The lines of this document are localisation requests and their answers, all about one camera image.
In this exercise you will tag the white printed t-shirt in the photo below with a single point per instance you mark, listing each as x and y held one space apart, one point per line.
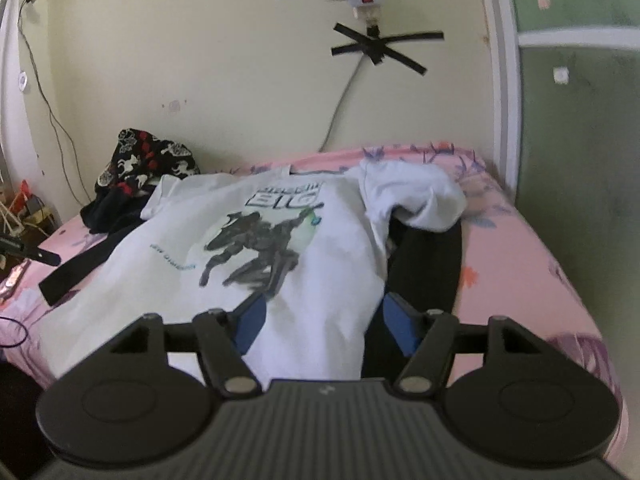
310 240

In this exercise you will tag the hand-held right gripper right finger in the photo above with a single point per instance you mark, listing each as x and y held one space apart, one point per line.
401 324

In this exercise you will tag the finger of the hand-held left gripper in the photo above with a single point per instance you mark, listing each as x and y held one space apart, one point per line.
35 254

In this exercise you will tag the white door frame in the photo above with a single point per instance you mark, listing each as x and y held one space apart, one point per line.
502 70

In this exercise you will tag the large black tape cross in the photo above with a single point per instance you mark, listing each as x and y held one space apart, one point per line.
377 46

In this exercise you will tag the black patterned garment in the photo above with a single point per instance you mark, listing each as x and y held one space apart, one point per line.
145 160

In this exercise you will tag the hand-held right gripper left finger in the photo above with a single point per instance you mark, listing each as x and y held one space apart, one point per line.
249 327

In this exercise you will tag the green door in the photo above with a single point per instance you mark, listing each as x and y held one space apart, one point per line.
580 135

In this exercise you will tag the pink floral bedsheet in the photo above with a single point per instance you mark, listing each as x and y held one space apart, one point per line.
505 260

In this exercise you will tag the black pants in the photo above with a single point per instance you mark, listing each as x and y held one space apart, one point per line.
425 265

